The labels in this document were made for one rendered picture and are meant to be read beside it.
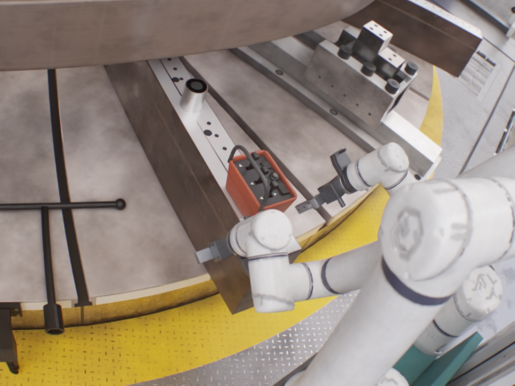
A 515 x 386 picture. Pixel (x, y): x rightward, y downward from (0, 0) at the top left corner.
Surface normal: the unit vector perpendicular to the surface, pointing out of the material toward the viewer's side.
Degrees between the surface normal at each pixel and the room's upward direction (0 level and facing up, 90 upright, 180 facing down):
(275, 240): 23
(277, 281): 27
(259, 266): 51
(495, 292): 9
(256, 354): 0
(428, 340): 68
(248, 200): 97
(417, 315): 80
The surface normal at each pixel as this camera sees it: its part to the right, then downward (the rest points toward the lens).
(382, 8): -0.25, 0.67
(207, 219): -0.83, 0.21
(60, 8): 0.33, 0.77
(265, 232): 0.26, -0.31
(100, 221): 0.29, -0.64
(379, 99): -0.58, 0.48
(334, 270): -0.93, -0.15
